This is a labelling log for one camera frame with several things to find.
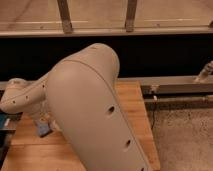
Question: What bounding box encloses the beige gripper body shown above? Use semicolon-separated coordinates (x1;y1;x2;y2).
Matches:
32;100;54;129

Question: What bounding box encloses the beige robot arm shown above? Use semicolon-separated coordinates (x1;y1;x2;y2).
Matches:
0;43;153;171

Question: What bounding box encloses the blue sponge cloth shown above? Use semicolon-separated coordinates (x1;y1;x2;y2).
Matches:
35;121;52;137

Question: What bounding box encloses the wooden cutting board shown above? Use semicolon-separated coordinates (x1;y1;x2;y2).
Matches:
1;82;161;171

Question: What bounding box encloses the left metal frame post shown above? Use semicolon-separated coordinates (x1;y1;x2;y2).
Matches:
57;0;73;34

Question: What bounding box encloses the metal frame post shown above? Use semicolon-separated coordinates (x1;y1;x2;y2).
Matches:
125;0;138;32
57;0;73;34

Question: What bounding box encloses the grey metal rail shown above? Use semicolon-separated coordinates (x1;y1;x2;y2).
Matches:
138;75;213;96

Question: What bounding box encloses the right metal frame post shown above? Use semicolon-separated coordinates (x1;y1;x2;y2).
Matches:
125;0;138;32

